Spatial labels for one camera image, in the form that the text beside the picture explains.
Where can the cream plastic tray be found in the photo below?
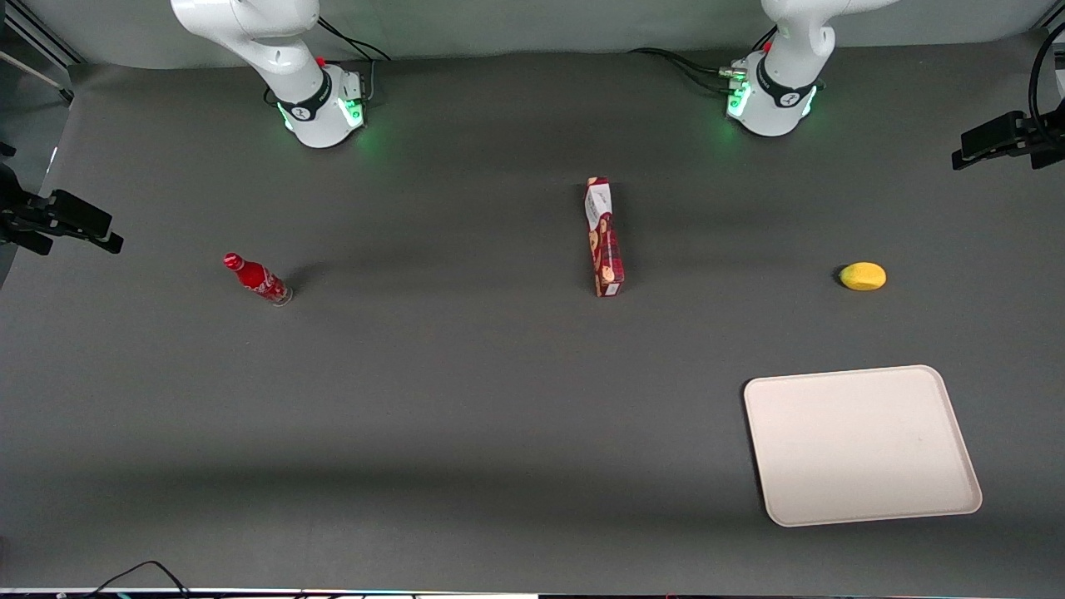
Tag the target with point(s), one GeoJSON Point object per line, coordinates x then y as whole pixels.
{"type": "Point", "coordinates": [861, 445]}

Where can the yellow lemon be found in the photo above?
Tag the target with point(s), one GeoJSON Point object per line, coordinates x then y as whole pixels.
{"type": "Point", "coordinates": [863, 276]}

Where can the black camera on clamp mount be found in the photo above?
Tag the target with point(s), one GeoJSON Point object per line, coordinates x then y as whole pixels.
{"type": "Point", "coordinates": [58, 218]}
{"type": "Point", "coordinates": [1003, 137]}

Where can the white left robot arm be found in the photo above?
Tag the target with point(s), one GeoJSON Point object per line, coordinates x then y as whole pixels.
{"type": "Point", "coordinates": [782, 83]}

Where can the red cookie box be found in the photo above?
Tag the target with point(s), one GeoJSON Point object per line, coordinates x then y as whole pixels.
{"type": "Point", "coordinates": [606, 241]}

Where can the aluminium frame profile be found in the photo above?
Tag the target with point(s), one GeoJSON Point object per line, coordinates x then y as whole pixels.
{"type": "Point", "coordinates": [37, 33]}

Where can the red soda bottle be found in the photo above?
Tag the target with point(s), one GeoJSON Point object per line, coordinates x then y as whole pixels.
{"type": "Point", "coordinates": [256, 278]}

